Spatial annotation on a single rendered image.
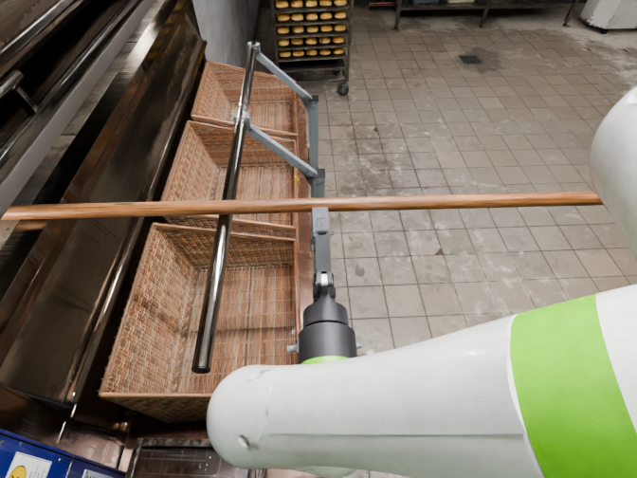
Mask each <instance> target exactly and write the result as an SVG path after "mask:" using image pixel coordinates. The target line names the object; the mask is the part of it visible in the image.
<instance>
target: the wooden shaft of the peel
mask: <svg viewBox="0 0 637 478"><path fill-rule="evenodd" d="M598 205H604V204H603V202H602V201H601V200H600V198H599V196H598V195H597V193H596V192H569V193H489V194H448V195H407V196H366V197H325V198H285V199H244V200H203V201H162V202H121V203H80V204H39V205H10V206H9V208H8V210H7V211H6V212H5V214H4V215H3V217H2V218H1V220H17V219H56V218H95V217H134V216H173V215H212V214H251V213H289V212H312V208H319V207H328V210H329V211H404V210H443V209H482V208H521V207H559V206H598Z"/></svg>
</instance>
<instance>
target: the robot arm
mask: <svg viewBox="0 0 637 478"><path fill-rule="evenodd" d="M589 167H590V175H591V182H592V185H593V187H594V189H595V191H596V193H597V195H598V196H599V198H600V200H601V201H602V202H603V204H604V205H605V206H606V208H607V209H608V211H609V212H610V214H611V216H612V217H613V219H614V220H615V222H616V223H617V225H618V227H619V229H620V230H621V232H622V233H623V235H624V236H625V238H626V240H627V242H628V245H629V247H630V249H631V251H632V253H633V255H634V257H635V259H636V261H637V86H636V87H635V88H634V89H632V90H631V91H630V92H628V93H627V94H626V95H625V96H624V97H623V98H622V99H621V100H619V101H618V102H617V103H616V104H615V105H614V106H613V108H612V109H611V110H610V111H609V113H608V114H607V115H606V117H605V118H604V119H603V121H602V123H601V124H600V126H599V128H598V130H597V132H596V134H595V136H594V139H593V142H592V145H591V151H590V162H589ZM312 215H313V238H314V239H315V244H316V252H315V253H314V267H315V273H314V282H313V303H312V304H310V305H308V306H307V307H306V308H305V309H304V311H303V314H302V317H303V329H302V330H301V331H300V332H299V334H298V336H297V338H296V341H297V344H295V345H291V346H287V352H295V353H297V355H298V356H297V359H298V365H249V366H245V367H242V368H240V369H238V370H236V371H234V372H232V373H231V374H229V375H228V376H227V377H225V378H224V379H223V380H222V381H221V383H220V384H219V385H218V386H217V388H216V389H215V391H214V393H213V395H212V397H211V399H210V401H209V406H208V411H207V431H208V436H209V441H210V443H211V444H212V446H213V448H214V449H215V451H216V452H217V453H218V455H219V456H220V457H221V458H222V459H224V460H225V461H226V462H228V463H229V464H231V465H232V466H234V467H237V468H240V469H291V470H296V471H301V472H306V473H310V474H314V475H317V476H320V477H324V478H341V477H345V476H347V475H349V474H351V473H353V472H354V471H356V470H357V469H364V470H370V471H377V472H384V473H389V474H395V475H401V476H406V477H410V478H637V284H636V285H629V286H624V287H620V288H616V289H613V290H609V291H604V292H600V293H596V294H592V295H589V296H585V297H581V298H577V299H573V300H569V301H566V302H562V303H555V304H551V305H548V306H544V307H541V308H537V309H533V310H530V311H526V312H522V313H519V314H516V315H512V316H509V317H505V318H501V319H498V320H494V321H491V322H486V323H482V324H479V325H475V326H472V327H469V328H466V329H463V330H460V331H456V332H453V333H450V334H447V335H443V336H441V337H437V338H434V339H431V340H425V341H421V342H418V343H414V344H411V345H408V346H404V347H400V348H396V349H392V350H389V351H384V352H380V353H375V354H371V355H367V356H362V357H358V356H357V349H358V348H362V344H360V343H357V342H356V341H355V331H354V329H353V328H351V327H350V326H349V321H348V312H347V309H346V307H345V306H344V305H342V304H341V303H336V298H335V296H336V289H335V287H334V273H333V272H332V269H331V250H330V238H331V235H334V232H333V231H330V222H329V210H328V207H319V208H312Z"/></svg>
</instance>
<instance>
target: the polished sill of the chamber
mask: <svg viewBox="0 0 637 478"><path fill-rule="evenodd" d="M185 2H186V0H165V2H164V3H163V5H162V6H161V8H160V9H159V11H158V12H157V14H156V15H155V17H154V19H153V21H152V22H151V24H150V25H149V26H148V27H147V29H146V30H145V32H144V33H143V35H142V36H141V38H140V39H139V41H138V42H137V44H136V46H135V47H134V49H133V50H132V52H131V53H130V55H129V56H128V58H127V59H126V61H125V63H124V64H123V66H122V67H121V69H120V70H119V72H118V74H117V75H116V77H115V78H114V79H113V80H112V82H111V83H110V85H109V86H108V88H107V89H106V91H105V92H104V94H103V95H102V97H101V98H100V100H99V102H98V104H97V105H96V107H95V108H94V110H93V111H92V113H91V114H90V116H89V117H88V119H87V120H86V122H85V123H84V125H83V126H82V128H81V130H80V131H79V133H78V134H77V135H76V136H75V138H74V139H73V141H72V142H71V144H70V146H69V147H68V149H67V150H66V152H65V153H64V155H63V157H62V158H61V160H60V161H59V163H58V164H57V166H56V167H55V169H54V170H53V172H52V173H51V175H50V176H49V178H48V179H47V181H46V182H45V185H44V186H43V188H42V189H41V190H40V191H39V193H38V194H37V196H36V197H35V199H34V200H33V202H32V203H31V205H39V204H75V202H76V200H77V199H78V197H79V195H80V193H81V191H82V189H83V187H84V185H85V183H86V181H87V180H88V178H89V176H90V175H91V173H92V171H93V170H94V168H95V166H96V164H97V162H98V161H99V159H100V156H101V154H102V152H103V151H104V149H105V147H106V145H107V143H108V142H109V140H110V138H111V136H112V135H113V133H114V132H115V130H116V128H117V126H118V124H119V122H120V120H121V118H122V116H123V114H124V113H125V111H126V109H127V107H128V105H129V104H130V102H131V100H132V98H133V96H134V95H135V93H136V91H137V89H138V87H139V86H140V84H141V82H142V80H143V78H144V76H145V75H146V73H147V71H148V69H149V67H150V66H151V64H152V62H153V60H154V58H155V56H156V54H157V52H158V50H159V49H160V48H161V46H162V44H163V42H164V40H165V38H166V37H167V35H168V33H169V31H170V29H171V28H172V26H173V23H174V21H175V19H176V18H177V16H178V14H179V12H180V10H182V8H183V6H184V4H185ZM65 219H66V218H56V219H21V220H20V222H19V223H18V225H17V227H16V228H15V230H14V231H13V233H12V234H11V236H10V237H9V239H8V241H7V242H6V244H5V245H4V246H3V247H2V249H1V250H0V339H1V337H2V335H3V333H4V331H5V330H6V328H7V326H8V324H9V322H10V320H11V318H12V316H13V314H14V312H15V311H16V309H17V307H18V305H19V303H20V302H21V301H22V299H23V297H24V295H25V293H26V292H27V289H28V287H29V285H30V284H31V282H32V280H33V278H34V276H35V275H36V273H37V271H38V269H39V267H40V265H41V264H42V262H43V260H44V259H45V257H46V255H47V253H48V251H49V249H50V247H51V246H52V244H53V242H54V240H55V238H56V237H57V235H58V233H59V231H60V229H61V227H62V226H63V224H64V221H65Z"/></svg>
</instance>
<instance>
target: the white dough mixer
mask: <svg viewBox="0 0 637 478"><path fill-rule="evenodd" d="M579 19H580V20H582V21H583V22H584V23H586V24H587V25H590V26H594V27H598V28H602V30H601V31H600V33H601V34H607V32H608V30H609V28H637V0H588V1H587V3H586V5H585V7H584V8H583V10H582V12H581V14H580V16H579Z"/></svg>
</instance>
